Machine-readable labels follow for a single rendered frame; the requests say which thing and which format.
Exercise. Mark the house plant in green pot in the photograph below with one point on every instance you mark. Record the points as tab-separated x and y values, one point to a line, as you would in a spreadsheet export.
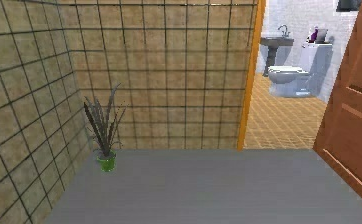
106	146

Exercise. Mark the white toilet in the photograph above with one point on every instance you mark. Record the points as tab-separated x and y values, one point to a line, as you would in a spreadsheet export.
299	71

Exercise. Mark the purple bottle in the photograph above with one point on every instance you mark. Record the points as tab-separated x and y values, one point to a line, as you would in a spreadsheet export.
313	34

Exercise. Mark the grey box on toilet tank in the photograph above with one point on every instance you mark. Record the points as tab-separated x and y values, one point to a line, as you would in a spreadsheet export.
321	36

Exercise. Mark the brown wooden room door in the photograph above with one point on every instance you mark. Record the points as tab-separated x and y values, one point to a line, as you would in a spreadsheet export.
350	110

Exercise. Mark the dark framed mirror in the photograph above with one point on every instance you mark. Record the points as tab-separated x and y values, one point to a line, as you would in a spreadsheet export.
348	4

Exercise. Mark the grey pedestal sink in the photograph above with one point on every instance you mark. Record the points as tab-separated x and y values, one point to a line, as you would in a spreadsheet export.
275	43

